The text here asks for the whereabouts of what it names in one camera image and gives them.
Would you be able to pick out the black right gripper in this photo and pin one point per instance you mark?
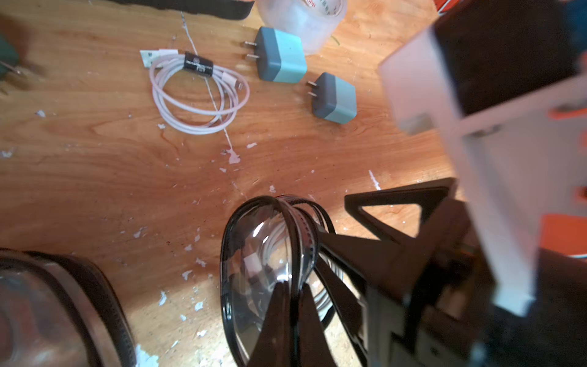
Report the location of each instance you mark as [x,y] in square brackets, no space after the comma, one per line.
[428,290]

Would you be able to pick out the clear packing tape roll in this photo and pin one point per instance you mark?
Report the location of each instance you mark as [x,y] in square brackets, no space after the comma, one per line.
[313,21]

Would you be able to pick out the orange plastic tool case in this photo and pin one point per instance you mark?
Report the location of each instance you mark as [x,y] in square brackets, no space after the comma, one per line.
[224,9]

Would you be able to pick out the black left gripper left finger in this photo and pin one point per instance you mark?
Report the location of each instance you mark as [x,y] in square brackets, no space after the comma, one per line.
[274,345]

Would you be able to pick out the black round pouch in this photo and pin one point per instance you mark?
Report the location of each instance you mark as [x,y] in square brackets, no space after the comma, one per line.
[60,310]
[267,240]

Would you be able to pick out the green charger plug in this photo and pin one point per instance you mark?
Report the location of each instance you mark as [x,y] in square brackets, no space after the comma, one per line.
[10,59]
[333,99]
[279,56]

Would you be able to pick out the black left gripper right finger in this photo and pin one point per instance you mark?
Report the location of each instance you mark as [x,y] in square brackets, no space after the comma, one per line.
[313,348]

